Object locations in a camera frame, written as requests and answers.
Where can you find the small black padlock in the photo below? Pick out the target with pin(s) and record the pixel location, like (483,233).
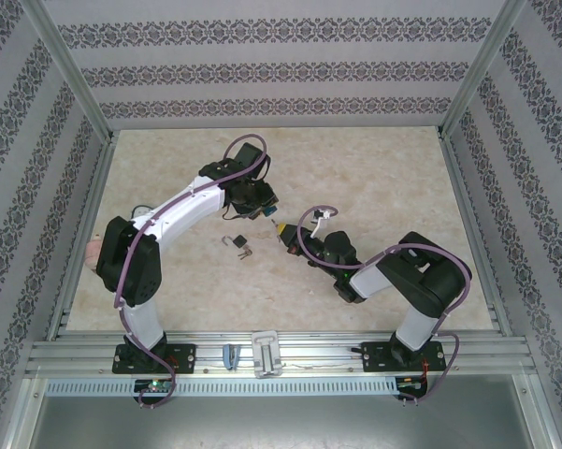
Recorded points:
(238,241)

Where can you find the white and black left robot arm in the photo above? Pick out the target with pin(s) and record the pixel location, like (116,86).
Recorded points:
(187,206)

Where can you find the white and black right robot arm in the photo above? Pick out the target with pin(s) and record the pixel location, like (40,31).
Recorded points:
(425,276)

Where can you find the teal alarm clock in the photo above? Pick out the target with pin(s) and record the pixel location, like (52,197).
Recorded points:
(140,211)

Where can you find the blue plastic clip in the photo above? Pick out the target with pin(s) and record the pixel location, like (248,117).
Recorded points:
(229,357)

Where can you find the small green circuit board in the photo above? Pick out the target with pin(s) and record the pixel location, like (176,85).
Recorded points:
(409,383)
(155,385)

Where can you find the pink toy figure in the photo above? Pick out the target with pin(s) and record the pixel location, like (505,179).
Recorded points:
(92,252)

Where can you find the grey sheet metal panel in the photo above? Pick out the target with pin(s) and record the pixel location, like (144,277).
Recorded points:
(280,425)

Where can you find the aluminium extrusion rail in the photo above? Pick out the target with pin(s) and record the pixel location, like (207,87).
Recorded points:
(308,351)

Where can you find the grey plastic clamp bracket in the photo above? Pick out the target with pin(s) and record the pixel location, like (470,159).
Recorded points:
(266,343)

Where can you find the aluminium table side rail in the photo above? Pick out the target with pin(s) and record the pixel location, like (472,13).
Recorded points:
(469,224)
(89,224)

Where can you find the slanted aluminium frame post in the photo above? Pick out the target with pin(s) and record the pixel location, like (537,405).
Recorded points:
(484,70)
(65,70)

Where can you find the short aluminium frame post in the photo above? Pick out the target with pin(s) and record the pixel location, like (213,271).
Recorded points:
(23,421)
(537,421)

